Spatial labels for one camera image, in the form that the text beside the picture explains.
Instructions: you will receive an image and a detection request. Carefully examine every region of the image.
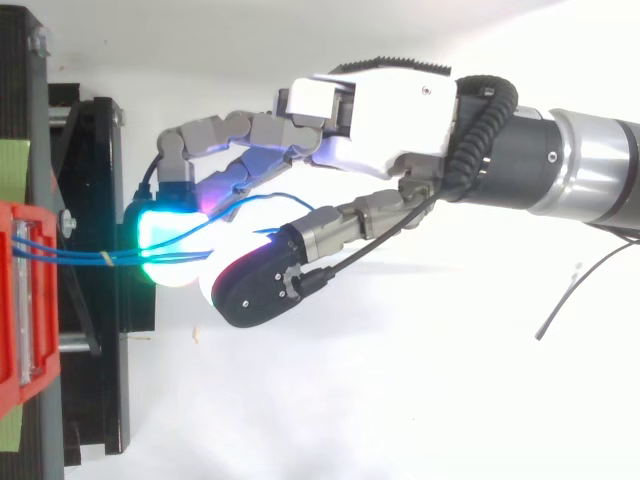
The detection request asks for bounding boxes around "black stand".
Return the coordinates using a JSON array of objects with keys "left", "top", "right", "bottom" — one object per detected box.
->
[{"left": 0, "top": 0, "right": 157, "bottom": 480}]

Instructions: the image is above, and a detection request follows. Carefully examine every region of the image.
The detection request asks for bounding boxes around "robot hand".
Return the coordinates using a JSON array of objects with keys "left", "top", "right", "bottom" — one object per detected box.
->
[{"left": 124, "top": 55, "right": 460, "bottom": 330}]

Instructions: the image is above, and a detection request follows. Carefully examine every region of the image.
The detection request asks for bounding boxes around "thin black cable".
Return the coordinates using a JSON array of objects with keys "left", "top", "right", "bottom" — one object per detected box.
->
[
  {"left": 534, "top": 238, "right": 640, "bottom": 342},
  {"left": 297, "top": 183, "right": 454, "bottom": 296},
  {"left": 135, "top": 152, "right": 165, "bottom": 202}
]

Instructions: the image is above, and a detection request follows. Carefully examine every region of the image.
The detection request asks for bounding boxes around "red bin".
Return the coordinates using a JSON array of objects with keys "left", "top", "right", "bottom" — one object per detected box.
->
[{"left": 0, "top": 199, "right": 62, "bottom": 420}]

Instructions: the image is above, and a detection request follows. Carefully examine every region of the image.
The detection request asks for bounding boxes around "blue cable bundle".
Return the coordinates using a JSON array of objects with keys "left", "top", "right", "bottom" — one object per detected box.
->
[{"left": 10, "top": 192, "right": 317, "bottom": 267}]

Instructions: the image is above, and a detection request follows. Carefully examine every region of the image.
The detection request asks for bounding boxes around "black coiled cable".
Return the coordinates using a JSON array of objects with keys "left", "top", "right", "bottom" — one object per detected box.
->
[{"left": 443, "top": 74, "right": 519, "bottom": 203}]

